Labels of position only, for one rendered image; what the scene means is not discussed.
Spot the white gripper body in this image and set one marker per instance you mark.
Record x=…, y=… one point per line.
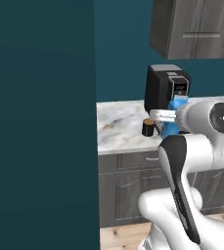
x=162, y=115

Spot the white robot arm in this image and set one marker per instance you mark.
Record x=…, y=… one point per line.
x=200, y=153

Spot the black cup of coffee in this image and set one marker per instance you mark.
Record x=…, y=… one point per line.
x=147, y=129

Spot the black coffee machine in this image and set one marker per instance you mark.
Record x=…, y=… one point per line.
x=160, y=88

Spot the blue block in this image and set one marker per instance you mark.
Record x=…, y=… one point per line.
x=171, y=129

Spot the grey drawer front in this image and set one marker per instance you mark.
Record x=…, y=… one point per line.
x=133, y=160

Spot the grey base cupboard door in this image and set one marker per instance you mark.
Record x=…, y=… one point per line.
x=129, y=198
x=219, y=188

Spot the grey wall cupboard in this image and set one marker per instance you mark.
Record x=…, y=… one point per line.
x=158, y=26

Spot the grey wall cupboard door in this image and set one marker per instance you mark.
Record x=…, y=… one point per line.
x=198, y=29

